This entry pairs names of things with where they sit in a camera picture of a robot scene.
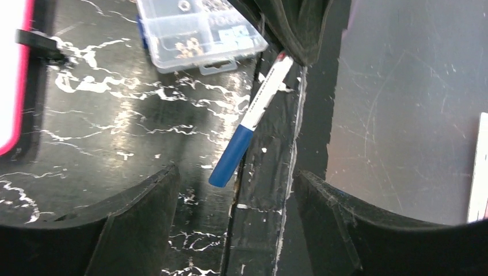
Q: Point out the blue capped whiteboard marker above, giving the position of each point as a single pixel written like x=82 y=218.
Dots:
x=243 y=134

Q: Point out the whiteboard metal stand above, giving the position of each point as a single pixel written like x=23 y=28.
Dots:
x=41 y=45

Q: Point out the clear plastic parts organizer box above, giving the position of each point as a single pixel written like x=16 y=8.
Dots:
x=209 y=35

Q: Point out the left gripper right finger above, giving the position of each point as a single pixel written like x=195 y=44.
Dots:
x=348 y=236

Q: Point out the pink framed whiteboard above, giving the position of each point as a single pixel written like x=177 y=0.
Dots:
x=15 y=15

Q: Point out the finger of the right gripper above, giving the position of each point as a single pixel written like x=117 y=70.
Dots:
x=295 y=26

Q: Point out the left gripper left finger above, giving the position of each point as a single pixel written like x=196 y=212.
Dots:
x=125 y=234

